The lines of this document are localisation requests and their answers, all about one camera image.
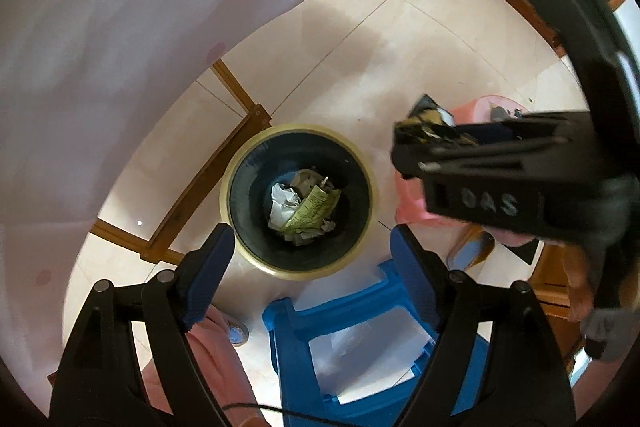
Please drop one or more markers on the table with cartoon tablecloth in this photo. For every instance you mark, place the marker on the table with cartoon tablecloth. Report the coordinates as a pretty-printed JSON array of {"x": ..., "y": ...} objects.
[{"x": 125, "y": 57}]

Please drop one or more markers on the pink plastic stool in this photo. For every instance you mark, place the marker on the pink plastic stool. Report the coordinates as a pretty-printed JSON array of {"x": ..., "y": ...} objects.
[{"x": 410, "y": 207}]

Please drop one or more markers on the dark waste bin yellow rim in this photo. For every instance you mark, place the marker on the dark waste bin yellow rim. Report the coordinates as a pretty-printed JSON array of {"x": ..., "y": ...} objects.
[{"x": 250, "y": 187}]

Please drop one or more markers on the wooden table frame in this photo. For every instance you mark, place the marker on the wooden table frame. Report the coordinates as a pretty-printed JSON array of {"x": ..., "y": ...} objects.
[{"x": 200, "y": 187}]

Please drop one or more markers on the white tissue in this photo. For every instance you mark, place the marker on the white tissue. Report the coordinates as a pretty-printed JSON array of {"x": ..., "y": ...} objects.
[{"x": 282, "y": 204}]

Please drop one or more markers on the green snack bag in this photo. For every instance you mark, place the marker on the green snack bag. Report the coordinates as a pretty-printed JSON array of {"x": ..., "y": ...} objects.
[{"x": 312, "y": 209}]

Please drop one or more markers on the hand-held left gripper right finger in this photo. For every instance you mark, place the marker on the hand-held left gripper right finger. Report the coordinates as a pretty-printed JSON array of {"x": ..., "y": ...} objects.
[{"x": 415, "y": 277}]

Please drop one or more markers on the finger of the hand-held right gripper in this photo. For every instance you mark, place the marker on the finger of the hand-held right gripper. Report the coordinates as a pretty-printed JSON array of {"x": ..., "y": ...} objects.
[
  {"x": 440, "y": 159},
  {"x": 520, "y": 127}
]

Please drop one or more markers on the blue plastic stool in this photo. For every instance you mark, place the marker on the blue plastic stool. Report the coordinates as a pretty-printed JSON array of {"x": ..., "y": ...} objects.
[{"x": 290, "y": 357}]

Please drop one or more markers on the beige bag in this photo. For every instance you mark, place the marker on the beige bag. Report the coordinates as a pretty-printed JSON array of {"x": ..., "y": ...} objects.
[{"x": 307, "y": 179}]

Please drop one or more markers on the beige slipper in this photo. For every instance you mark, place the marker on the beige slipper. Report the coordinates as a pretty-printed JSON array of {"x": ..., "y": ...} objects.
[{"x": 236, "y": 332}]

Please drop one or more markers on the person's right hand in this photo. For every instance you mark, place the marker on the person's right hand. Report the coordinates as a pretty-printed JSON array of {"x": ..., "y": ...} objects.
[{"x": 575, "y": 282}]

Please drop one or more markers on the person's pink pants leg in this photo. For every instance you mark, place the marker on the person's pink pants leg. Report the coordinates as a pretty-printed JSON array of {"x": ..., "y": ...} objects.
[{"x": 220, "y": 372}]

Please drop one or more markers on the dark chip bag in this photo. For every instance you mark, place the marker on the dark chip bag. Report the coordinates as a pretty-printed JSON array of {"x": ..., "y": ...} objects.
[{"x": 427, "y": 119}]

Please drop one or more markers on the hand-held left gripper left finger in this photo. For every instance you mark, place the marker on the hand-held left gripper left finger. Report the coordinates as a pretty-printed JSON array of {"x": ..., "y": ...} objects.
[{"x": 207, "y": 277}]

